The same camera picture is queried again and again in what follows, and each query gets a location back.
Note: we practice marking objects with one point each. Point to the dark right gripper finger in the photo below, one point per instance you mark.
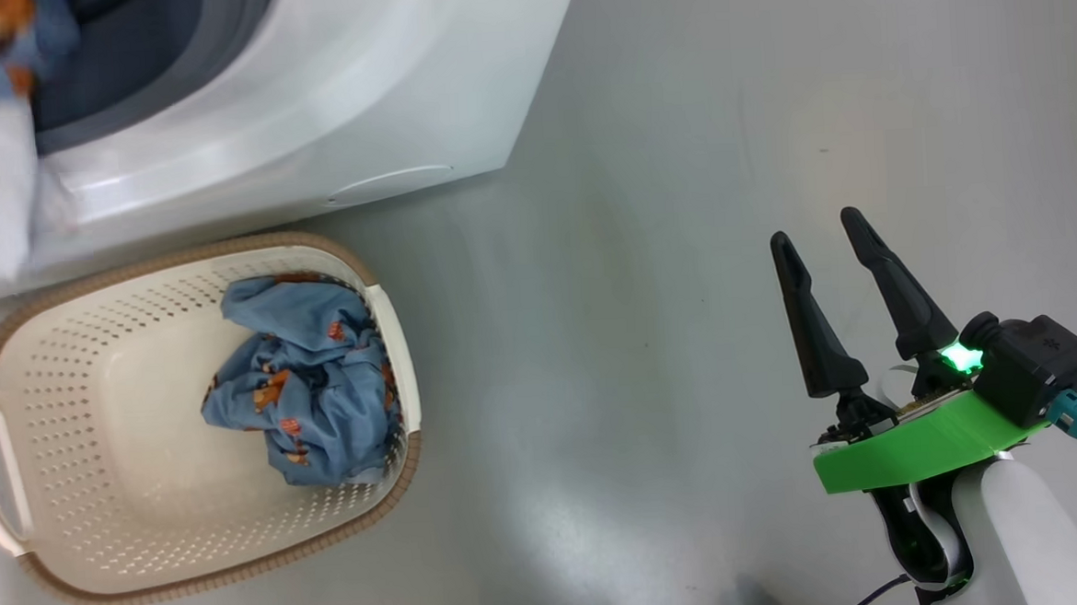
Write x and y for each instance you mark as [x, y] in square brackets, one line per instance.
[817, 334]
[907, 302]

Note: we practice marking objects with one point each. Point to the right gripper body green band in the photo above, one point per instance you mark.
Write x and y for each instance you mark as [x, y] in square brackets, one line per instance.
[924, 444]

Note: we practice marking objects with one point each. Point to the blue cartoon print garment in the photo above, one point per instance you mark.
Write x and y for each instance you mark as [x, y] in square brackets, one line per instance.
[302, 370]
[49, 24]

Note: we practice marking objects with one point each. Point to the white front-load washing machine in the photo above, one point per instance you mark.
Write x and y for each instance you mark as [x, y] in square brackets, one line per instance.
[352, 91]

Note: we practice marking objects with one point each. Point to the grey rubber door gasket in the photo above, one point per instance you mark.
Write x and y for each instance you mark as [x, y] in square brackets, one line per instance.
[221, 42]

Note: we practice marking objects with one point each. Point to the cream perforated laundry basket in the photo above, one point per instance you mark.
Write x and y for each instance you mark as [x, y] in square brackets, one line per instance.
[124, 490]

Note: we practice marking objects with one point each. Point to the round white filter cover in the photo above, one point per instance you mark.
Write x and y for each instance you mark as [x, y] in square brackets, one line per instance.
[389, 185]

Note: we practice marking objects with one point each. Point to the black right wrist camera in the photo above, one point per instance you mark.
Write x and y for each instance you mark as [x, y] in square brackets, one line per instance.
[1035, 364]

